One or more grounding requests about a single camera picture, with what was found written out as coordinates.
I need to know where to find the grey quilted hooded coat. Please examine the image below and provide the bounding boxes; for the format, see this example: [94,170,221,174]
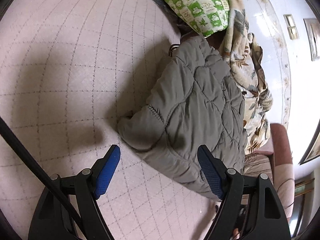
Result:
[118,36,247,199]

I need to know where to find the striped padded headboard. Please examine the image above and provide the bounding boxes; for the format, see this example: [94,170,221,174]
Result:
[242,123,295,220]

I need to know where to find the pink quilted mattress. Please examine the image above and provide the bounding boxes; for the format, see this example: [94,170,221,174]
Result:
[1,0,215,239]

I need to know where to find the leaf pattern cream blanket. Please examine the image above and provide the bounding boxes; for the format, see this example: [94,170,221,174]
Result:
[219,0,273,154]

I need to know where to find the green white patterned pillow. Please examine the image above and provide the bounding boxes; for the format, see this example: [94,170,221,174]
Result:
[164,0,229,38]

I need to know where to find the black cable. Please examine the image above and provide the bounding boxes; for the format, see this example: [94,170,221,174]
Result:
[0,115,83,230]

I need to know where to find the light switch plate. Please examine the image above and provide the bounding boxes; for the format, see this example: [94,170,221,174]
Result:
[284,14,299,40]

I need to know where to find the framed wall picture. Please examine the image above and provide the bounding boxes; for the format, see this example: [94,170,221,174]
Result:
[304,18,320,61]

